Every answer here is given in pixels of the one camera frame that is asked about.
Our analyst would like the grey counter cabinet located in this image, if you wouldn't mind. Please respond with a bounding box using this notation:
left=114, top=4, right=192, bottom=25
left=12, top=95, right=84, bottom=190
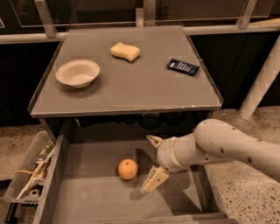
left=29, top=26, right=222, bottom=138

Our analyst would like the dark blue snack packet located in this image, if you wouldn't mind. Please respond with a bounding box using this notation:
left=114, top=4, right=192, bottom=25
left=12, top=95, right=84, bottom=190
left=166, top=59, right=200, bottom=76

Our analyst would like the clear plastic storage bin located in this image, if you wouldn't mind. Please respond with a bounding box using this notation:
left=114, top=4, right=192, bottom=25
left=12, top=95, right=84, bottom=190
left=4, top=130, right=55, bottom=204

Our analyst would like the grey open top drawer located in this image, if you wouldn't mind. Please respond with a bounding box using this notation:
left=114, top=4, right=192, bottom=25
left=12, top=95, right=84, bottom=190
left=32, top=133, right=228, bottom=224

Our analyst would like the metal railing frame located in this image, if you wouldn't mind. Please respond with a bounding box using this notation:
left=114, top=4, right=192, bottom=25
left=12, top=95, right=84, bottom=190
left=0, top=0, right=280, bottom=44

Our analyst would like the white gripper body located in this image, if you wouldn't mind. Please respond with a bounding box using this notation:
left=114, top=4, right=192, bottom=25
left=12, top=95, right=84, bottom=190
left=157, top=135, right=195, bottom=172

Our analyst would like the orange fruit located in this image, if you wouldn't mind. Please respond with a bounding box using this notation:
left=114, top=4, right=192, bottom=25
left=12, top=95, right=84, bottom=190
left=118, top=159, right=137, bottom=180

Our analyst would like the yellow sponge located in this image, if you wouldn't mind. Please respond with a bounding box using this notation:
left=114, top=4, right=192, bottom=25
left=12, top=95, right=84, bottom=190
left=110, top=42, right=140, bottom=62

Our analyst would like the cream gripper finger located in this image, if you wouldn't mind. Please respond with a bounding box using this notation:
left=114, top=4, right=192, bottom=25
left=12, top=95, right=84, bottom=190
left=140, top=166, right=170, bottom=194
left=146, top=135, right=164, bottom=149

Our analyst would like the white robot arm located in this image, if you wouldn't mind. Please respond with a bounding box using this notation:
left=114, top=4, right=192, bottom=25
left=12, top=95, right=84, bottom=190
left=140, top=119, right=280, bottom=193

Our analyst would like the white paper bowl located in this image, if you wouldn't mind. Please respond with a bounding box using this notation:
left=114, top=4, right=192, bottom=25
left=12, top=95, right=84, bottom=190
left=55, top=59, right=100, bottom=88

